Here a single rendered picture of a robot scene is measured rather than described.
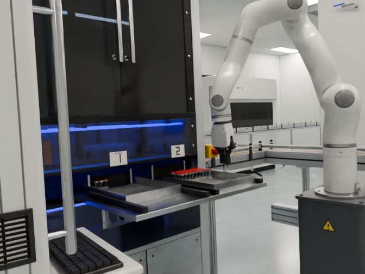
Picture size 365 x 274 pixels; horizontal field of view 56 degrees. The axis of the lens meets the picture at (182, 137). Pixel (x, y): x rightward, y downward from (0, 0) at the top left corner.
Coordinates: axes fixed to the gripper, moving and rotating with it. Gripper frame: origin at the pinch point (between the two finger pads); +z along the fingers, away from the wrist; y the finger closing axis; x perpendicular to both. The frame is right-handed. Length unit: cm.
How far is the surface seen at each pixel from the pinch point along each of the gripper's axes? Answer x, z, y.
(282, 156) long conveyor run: 87, 15, -39
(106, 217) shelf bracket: -44, 20, -28
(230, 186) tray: -2.3, 11.0, 4.2
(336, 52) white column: 153, -55, -33
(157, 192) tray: -32.3, 8.3, -4.3
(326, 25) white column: 153, -76, -40
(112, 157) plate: -38.1, -4.9, -29.5
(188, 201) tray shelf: -27.6, 11.0, 8.8
